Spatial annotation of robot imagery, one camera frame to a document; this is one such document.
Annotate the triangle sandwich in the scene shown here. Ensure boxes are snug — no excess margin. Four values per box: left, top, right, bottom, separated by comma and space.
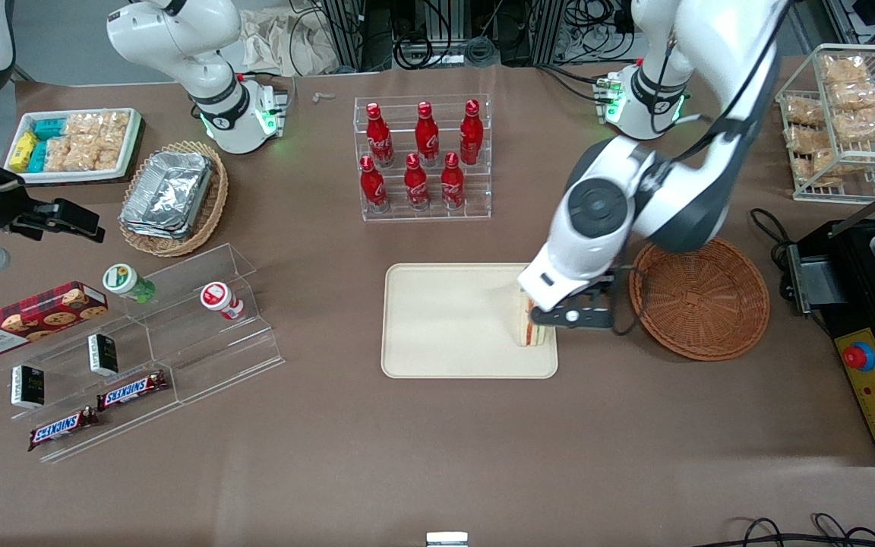
513, 291, 550, 349

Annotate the white rectangular snack tray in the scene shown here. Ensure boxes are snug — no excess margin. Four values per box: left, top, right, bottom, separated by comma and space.
3, 108, 142, 185

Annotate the aluminium foil tray stack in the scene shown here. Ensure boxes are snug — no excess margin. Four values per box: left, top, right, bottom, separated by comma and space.
120, 150, 214, 240

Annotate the cream rectangular tray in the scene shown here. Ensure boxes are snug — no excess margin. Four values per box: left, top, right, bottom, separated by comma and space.
381, 263, 559, 380

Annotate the round brown wicker basket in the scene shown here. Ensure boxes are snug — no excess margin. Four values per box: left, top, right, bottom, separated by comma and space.
629, 237, 771, 362

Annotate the oval light wicker basket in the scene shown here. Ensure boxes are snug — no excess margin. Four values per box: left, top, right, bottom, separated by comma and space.
118, 141, 229, 258

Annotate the yellow snack packet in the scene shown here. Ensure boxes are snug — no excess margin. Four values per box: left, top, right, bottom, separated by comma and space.
8, 131, 37, 172

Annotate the green lidded cup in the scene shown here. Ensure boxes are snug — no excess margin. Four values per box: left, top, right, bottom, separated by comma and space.
102, 263, 156, 305

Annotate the red tartan cookie box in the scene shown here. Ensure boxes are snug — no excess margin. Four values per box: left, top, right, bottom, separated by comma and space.
0, 281, 109, 358

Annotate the small black chocolate box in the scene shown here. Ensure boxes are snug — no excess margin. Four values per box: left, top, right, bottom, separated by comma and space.
11, 365, 46, 410
88, 334, 119, 377

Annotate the red cola bottle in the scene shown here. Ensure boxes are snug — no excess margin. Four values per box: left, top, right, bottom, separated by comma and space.
460, 100, 483, 166
404, 153, 430, 211
441, 152, 466, 210
365, 103, 394, 169
415, 101, 441, 166
359, 155, 389, 213

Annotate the clear acrylic bottle rack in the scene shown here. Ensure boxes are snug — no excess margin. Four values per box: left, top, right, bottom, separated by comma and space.
354, 93, 493, 223

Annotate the red lidded cup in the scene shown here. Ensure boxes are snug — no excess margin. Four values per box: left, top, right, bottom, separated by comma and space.
200, 281, 245, 322

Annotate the Snickers chocolate bar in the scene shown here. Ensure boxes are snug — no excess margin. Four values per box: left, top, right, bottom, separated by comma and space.
97, 370, 169, 411
27, 406, 100, 453

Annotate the clear acrylic stepped display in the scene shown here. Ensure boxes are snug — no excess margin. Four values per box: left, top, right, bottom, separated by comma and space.
0, 243, 285, 464

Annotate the white cloth bag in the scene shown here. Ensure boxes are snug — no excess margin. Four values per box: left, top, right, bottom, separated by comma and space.
238, 6, 341, 77

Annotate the black appliance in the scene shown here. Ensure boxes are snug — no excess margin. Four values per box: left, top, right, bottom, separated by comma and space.
787, 217, 875, 358

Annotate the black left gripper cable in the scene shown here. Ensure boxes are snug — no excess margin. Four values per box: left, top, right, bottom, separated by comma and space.
608, 264, 640, 337

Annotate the black appliance cable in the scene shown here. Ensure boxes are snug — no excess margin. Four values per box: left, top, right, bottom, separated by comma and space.
749, 207, 797, 267

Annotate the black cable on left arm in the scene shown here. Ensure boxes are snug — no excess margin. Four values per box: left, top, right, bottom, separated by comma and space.
654, 0, 788, 164

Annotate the aluminium frame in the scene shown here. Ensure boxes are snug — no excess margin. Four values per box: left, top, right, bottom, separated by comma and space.
324, 0, 381, 73

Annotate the black floor cable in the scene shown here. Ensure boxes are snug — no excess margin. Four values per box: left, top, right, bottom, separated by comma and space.
700, 513, 875, 547

